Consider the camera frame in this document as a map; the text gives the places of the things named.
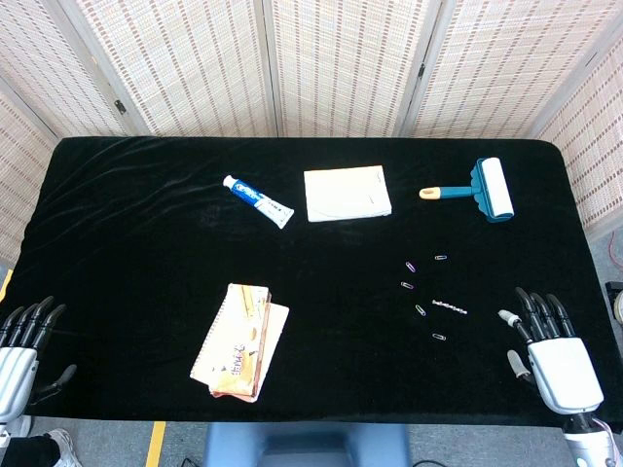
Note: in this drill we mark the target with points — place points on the white sneaker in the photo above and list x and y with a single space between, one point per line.
62 447

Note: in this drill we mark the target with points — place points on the purple paper clip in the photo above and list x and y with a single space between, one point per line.
411 266

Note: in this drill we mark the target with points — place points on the black velvet tablecloth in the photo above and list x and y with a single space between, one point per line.
146 253

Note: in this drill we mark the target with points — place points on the black trouser leg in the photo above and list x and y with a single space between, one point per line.
24 452

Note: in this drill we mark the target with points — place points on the teal lint roller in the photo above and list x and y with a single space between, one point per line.
491 190

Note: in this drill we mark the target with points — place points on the woven folding screen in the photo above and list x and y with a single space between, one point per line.
340 63

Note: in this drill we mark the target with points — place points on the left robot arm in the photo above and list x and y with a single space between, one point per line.
13 428

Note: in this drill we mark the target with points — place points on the paper clip bottom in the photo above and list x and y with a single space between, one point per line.
439 336

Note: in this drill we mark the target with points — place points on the white notepad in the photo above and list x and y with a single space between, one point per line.
346 193

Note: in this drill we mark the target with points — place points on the black and white equipment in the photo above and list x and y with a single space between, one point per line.
614 306

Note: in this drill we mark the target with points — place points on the blue white toothpaste tube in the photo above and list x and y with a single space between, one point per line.
258 200

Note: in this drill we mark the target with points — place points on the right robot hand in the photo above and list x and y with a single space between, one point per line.
564 370

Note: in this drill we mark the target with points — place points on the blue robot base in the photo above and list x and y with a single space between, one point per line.
302 445

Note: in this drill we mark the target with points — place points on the orange snack box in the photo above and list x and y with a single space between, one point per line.
241 335

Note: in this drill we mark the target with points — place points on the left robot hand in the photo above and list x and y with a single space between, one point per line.
17 370

